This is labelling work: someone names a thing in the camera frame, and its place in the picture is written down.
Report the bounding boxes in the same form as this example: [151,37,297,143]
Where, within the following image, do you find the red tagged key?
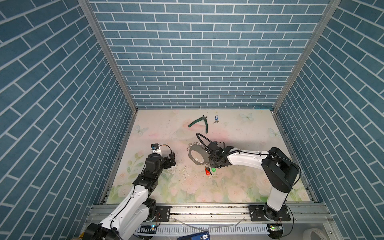
[205,167,212,176]

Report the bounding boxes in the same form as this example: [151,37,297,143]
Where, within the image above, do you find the metal key organizer ring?
[187,142,212,166]

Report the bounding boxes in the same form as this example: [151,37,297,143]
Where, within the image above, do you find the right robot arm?
[205,142,300,221]

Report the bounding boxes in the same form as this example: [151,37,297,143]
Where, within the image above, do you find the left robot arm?
[83,150,176,240]

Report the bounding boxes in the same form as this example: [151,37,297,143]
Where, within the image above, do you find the blue tagged key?
[213,116,219,124]

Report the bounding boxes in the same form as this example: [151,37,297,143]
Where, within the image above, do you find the blue device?
[177,231,211,240]

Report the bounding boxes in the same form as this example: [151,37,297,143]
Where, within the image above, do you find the white tape roll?
[303,228,328,240]

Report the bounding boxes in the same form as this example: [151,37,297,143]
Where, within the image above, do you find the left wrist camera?
[151,144,162,156]

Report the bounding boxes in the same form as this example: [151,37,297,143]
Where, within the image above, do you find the green handled pliers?
[188,115,209,134]

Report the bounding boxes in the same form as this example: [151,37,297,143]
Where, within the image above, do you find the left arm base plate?
[146,206,171,222]

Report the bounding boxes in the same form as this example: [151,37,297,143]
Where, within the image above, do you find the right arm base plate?
[248,204,291,222]

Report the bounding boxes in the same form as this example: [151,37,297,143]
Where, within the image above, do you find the white cable duct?
[135,224,270,237]

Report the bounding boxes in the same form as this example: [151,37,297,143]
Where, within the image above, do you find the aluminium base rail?
[85,202,334,230]

